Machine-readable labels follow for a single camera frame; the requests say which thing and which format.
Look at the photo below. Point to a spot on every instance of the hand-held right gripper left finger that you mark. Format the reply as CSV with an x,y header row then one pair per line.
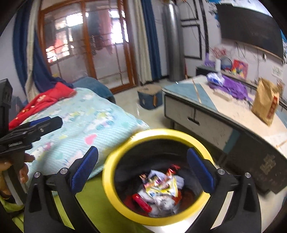
x,y
85,170

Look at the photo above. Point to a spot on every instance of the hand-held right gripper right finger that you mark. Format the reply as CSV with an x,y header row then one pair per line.
x,y
200,171

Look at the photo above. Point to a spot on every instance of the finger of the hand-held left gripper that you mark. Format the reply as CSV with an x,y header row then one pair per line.
x,y
39,120
51,124

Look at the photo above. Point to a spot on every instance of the yellow-rimmed black trash bin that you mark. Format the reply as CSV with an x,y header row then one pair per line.
x,y
112,186

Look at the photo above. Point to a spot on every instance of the white yellow snack packet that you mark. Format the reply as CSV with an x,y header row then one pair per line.
x,y
164,189

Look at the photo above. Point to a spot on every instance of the white printed plastic bag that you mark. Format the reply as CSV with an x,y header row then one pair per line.
x,y
166,202

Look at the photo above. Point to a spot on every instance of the red tube packet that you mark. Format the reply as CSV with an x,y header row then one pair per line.
x,y
141,202

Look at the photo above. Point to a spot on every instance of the person's left hand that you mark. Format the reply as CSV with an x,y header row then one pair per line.
x,y
24,174

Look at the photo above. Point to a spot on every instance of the red flowered blanket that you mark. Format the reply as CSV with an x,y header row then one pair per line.
x,y
44,98

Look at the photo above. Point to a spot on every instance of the person's green clothing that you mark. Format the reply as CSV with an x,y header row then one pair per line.
x,y
101,201

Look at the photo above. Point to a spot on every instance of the light blue cartoon bedsheet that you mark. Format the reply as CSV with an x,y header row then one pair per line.
x,y
89,116

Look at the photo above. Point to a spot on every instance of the beige curtain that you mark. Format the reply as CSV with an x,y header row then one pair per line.
x,y
31,56
143,44

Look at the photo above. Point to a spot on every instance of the dark blue curtain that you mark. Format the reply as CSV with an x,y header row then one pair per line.
x,y
20,44
152,44

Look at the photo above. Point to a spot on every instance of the coffee table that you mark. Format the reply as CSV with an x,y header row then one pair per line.
x,y
190,112

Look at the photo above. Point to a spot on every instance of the wooden sliding glass door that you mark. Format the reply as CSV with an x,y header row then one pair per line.
x,y
89,49

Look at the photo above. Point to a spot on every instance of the purple cloth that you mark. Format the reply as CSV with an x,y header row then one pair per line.
x,y
233,88

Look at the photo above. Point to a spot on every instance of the blue stool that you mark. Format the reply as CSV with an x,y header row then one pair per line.
x,y
149,98

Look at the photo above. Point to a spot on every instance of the white blue tissue pack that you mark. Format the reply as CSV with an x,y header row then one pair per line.
x,y
215,79

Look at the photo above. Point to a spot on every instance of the brown paper bag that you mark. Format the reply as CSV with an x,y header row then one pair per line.
x,y
265,103

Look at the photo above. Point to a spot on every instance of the white vase pink flowers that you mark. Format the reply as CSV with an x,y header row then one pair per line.
x,y
218,63

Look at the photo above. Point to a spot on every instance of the colourful picture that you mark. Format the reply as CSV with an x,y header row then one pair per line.
x,y
239,69

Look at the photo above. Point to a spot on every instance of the round mirror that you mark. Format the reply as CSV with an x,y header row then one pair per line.
x,y
226,63

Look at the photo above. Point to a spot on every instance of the purple box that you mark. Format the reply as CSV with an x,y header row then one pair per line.
x,y
209,60

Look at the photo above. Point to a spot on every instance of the white paper note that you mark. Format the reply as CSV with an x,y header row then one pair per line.
x,y
277,71

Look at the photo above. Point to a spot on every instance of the silver tower air conditioner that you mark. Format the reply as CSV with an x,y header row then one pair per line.
x,y
173,44

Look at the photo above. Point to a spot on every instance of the wall television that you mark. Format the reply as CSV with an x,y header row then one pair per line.
x,y
248,29

